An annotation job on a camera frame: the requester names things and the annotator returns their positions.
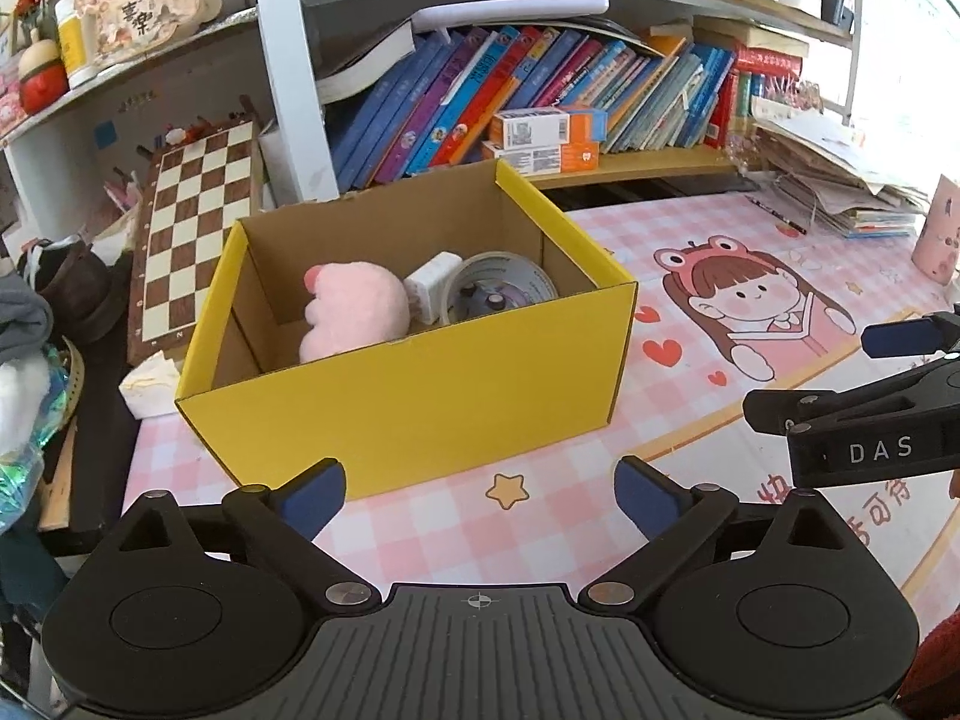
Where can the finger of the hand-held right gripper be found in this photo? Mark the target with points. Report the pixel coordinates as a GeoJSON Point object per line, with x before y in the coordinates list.
{"type": "Point", "coordinates": [900, 337]}
{"type": "Point", "coordinates": [862, 401]}

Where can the chessboard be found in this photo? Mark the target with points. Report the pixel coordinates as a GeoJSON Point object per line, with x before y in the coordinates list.
{"type": "Point", "coordinates": [195, 240]}

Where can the crumpled white tissue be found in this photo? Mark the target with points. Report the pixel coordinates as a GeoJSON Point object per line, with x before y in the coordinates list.
{"type": "Point", "coordinates": [150, 386]}

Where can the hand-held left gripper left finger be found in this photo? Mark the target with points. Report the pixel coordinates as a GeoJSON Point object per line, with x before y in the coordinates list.
{"type": "Point", "coordinates": [311, 495]}

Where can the yellow cardboard box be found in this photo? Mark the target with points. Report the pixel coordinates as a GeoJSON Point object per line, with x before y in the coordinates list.
{"type": "Point", "coordinates": [412, 412]}

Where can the iridescent plastic bag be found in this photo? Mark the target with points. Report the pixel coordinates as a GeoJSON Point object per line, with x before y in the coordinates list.
{"type": "Point", "coordinates": [30, 450]}

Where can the row of books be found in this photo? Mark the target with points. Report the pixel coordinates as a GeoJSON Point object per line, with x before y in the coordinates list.
{"type": "Point", "coordinates": [450, 97]}

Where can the pink printed desk mat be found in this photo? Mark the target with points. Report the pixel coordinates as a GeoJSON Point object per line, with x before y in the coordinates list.
{"type": "Point", "coordinates": [675, 412]}

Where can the white yellow bottle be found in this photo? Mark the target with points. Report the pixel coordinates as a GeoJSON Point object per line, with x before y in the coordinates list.
{"type": "Point", "coordinates": [75, 45]}

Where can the pink cup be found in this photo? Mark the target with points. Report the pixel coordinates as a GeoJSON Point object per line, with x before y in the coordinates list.
{"type": "Point", "coordinates": [937, 240]}

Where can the white flat plastic object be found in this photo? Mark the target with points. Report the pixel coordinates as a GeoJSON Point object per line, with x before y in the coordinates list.
{"type": "Point", "coordinates": [510, 13]}

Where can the red white ornament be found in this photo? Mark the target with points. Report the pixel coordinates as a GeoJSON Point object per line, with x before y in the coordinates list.
{"type": "Point", "coordinates": [43, 79]}

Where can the colourful bead branches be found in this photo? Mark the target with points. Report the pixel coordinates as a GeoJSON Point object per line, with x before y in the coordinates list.
{"type": "Point", "coordinates": [787, 90]}

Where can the grey toy car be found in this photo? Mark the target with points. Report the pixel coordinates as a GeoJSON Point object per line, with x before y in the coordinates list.
{"type": "Point", "coordinates": [487, 298]}

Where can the clear tape roll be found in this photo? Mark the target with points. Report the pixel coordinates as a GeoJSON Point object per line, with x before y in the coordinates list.
{"type": "Point", "coordinates": [521, 274]}

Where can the cartoon plaque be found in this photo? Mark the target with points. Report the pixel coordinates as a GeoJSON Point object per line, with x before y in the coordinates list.
{"type": "Point", "coordinates": [142, 7]}

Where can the small black box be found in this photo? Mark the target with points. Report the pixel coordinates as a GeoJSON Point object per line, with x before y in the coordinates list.
{"type": "Point", "coordinates": [838, 6]}

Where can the white charger plug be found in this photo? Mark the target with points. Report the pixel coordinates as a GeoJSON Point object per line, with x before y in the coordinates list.
{"type": "Point", "coordinates": [427, 285]}

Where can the white wooden bookshelf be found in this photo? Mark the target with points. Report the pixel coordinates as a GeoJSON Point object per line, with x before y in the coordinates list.
{"type": "Point", "coordinates": [660, 159]}

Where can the pile of papers and booklets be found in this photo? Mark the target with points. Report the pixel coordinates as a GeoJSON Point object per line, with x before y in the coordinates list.
{"type": "Point", "coordinates": [832, 172]}

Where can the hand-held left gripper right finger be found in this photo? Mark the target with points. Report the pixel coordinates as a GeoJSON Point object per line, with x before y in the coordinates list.
{"type": "Point", "coordinates": [649, 491]}

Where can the white orange blue carton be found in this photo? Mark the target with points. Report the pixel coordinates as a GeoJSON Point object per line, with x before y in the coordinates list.
{"type": "Point", "coordinates": [540, 127]}

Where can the red fuzzy cloth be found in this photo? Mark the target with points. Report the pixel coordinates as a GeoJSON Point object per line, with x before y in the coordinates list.
{"type": "Point", "coordinates": [937, 667]}

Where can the black pencil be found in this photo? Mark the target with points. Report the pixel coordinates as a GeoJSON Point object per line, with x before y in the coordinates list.
{"type": "Point", "coordinates": [780, 216]}

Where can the dark brown bag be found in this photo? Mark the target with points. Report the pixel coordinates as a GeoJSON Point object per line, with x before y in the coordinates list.
{"type": "Point", "coordinates": [75, 292]}

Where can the grey cloth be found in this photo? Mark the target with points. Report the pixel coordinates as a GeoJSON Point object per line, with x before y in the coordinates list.
{"type": "Point", "coordinates": [19, 315]}

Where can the pink plush toy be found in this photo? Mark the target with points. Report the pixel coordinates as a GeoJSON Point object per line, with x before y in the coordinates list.
{"type": "Point", "coordinates": [352, 307]}

